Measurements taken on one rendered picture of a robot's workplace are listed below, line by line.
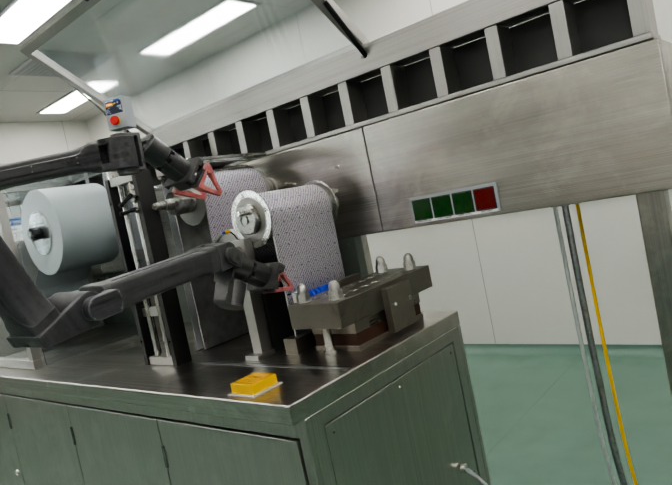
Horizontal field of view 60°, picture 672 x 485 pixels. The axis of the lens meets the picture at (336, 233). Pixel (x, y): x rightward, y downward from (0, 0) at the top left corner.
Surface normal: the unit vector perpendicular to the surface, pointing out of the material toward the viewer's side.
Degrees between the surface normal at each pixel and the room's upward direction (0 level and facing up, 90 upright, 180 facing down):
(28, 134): 90
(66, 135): 90
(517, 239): 90
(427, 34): 90
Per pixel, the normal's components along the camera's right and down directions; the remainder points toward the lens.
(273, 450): -0.63, 0.17
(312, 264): 0.75, -0.12
